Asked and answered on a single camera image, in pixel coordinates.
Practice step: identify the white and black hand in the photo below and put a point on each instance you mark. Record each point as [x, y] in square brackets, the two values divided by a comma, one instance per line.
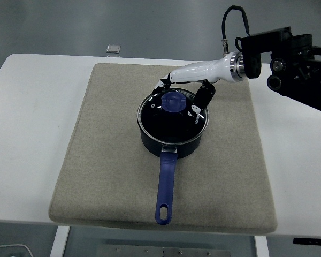
[203, 71]

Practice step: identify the glass pot lid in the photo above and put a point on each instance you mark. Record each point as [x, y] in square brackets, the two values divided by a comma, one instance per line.
[172, 103]

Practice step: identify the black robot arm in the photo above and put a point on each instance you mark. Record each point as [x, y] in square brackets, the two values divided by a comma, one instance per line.
[297, 61]

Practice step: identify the small square metal floor plate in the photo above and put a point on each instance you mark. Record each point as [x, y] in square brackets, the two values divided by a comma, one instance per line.
[113, 48]

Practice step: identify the beige fabric mat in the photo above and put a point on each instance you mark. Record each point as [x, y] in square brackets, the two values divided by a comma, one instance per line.
[109, 160]

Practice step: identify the grey metal plate with screws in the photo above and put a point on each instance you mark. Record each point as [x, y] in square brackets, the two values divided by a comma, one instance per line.
[163, 251]

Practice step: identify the white table leg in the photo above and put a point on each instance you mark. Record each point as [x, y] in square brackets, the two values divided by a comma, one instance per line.
[59, 242]
[261, 247]

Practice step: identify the black table control panel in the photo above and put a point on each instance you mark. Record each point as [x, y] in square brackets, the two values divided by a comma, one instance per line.
[313, 241]

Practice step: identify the white rounded object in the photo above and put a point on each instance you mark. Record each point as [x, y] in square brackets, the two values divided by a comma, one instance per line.
[8, 251]

